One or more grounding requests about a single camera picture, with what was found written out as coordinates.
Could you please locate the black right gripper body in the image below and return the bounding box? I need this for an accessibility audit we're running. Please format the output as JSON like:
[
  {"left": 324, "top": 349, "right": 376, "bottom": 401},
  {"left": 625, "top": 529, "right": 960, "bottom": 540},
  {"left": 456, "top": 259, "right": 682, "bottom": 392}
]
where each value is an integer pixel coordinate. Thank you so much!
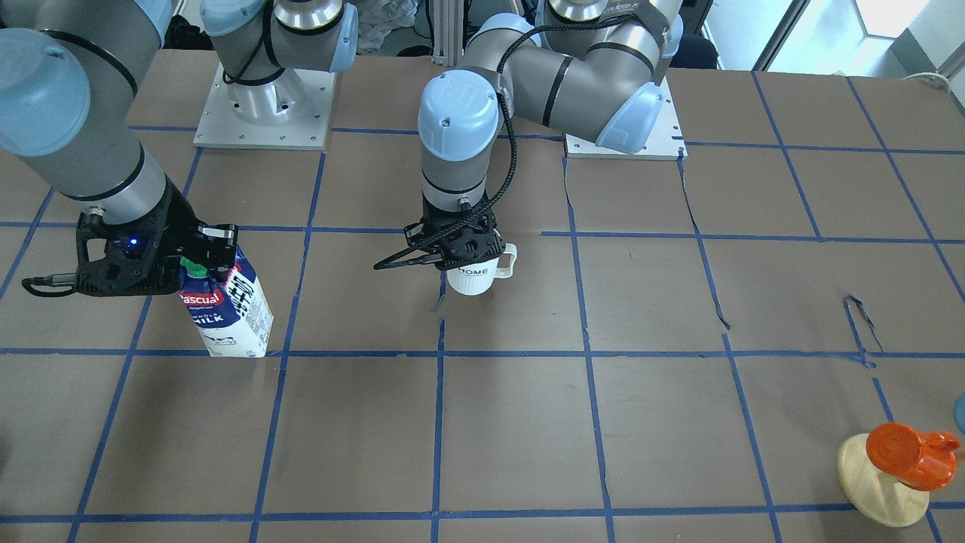
[{"left": 146, "top": 176, "right": 213, "bottom": 281}]

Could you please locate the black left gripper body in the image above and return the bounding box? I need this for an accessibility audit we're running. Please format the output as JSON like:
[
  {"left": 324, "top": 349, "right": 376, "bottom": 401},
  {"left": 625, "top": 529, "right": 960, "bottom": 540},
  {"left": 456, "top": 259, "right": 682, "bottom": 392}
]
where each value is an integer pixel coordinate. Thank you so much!
[{"left": 404, "top": 198, "right": 507, "bottom": 271}]

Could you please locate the blue white milk carton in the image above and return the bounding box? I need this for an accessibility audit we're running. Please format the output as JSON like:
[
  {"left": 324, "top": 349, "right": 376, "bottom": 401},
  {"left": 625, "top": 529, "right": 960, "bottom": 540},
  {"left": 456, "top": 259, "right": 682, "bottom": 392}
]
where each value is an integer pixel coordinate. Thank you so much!
[{"left": 179, "top": 247, "right": 274, "bottom": 358}]

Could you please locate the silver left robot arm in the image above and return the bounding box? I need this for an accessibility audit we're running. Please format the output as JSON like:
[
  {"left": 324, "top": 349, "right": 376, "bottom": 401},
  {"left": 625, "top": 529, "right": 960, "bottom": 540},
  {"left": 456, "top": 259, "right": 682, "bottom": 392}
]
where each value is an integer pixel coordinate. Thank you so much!
[{"left": 375, "top": 1, "right": 685, "bottom": 271}]

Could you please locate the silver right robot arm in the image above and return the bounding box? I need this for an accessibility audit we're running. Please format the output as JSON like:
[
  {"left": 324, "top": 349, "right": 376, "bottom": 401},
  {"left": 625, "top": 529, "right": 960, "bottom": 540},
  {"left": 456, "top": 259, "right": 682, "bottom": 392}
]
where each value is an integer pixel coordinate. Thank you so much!
[{"left": 2, "top": 1, "right": 358, "bottom": 296}]

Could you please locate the orange cup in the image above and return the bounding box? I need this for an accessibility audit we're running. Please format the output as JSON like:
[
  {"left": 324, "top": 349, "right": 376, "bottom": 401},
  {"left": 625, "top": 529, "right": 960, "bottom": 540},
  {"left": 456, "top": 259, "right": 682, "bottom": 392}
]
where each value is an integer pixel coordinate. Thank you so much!
[{"left": 865, "top": 422, "right": 961, "bottom": 492}]

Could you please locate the wooden mug tree stand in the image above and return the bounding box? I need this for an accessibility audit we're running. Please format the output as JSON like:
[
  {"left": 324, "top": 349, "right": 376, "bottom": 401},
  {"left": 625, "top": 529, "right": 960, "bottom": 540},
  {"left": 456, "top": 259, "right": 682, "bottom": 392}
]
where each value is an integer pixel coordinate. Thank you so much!
[{"left": 835, "top": 433, "right": 930, "bottom": 528}]

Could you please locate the blue mug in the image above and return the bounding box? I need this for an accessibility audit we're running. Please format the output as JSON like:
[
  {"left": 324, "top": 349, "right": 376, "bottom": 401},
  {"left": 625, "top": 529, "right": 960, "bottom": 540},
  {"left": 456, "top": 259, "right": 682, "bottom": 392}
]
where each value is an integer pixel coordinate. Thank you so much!
[{"left": 952, "top": 394, "right": 965, "bottom": 433}]

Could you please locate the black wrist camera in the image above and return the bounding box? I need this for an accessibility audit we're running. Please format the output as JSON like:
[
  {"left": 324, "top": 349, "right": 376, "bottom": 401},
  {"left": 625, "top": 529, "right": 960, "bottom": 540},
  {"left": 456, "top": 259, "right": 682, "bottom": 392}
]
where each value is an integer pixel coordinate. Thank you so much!
[{"left": 21, "top": 212, "right": 182, "bottom": 298}]

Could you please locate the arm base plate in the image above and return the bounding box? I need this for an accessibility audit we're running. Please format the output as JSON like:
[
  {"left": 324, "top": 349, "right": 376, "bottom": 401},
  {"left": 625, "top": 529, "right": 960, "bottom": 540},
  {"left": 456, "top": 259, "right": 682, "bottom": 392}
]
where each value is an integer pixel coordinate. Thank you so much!
[
  {"left": 193, "top": 68, "right": 337, "bottom": 151},
  {"left": 565, "top": 79, "right": 688, "bottom": 161}
]

